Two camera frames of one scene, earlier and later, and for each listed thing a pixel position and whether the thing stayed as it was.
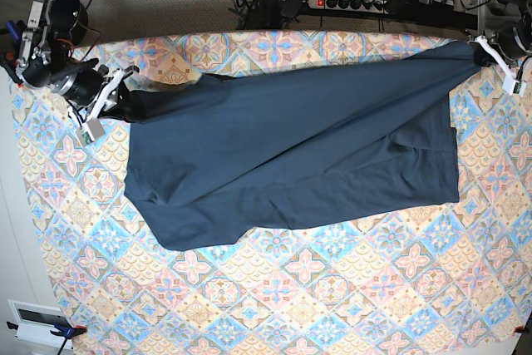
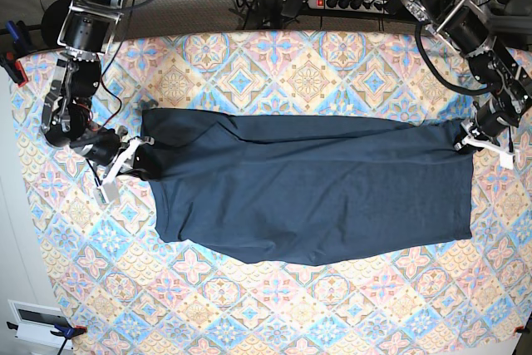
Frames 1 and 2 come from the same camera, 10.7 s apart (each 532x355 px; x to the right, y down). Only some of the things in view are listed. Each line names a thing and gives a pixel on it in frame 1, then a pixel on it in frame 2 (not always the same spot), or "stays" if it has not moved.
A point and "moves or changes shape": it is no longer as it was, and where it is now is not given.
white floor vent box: (35, 322) stays
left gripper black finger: (130, 105) -> (148, 163)
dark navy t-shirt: (209, 158) moves or changes shape
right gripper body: (509, 41) -> (485, 130)
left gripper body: (90, 90) -> (110, 146)
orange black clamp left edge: (7, 61) stays
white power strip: (365, 4) stays
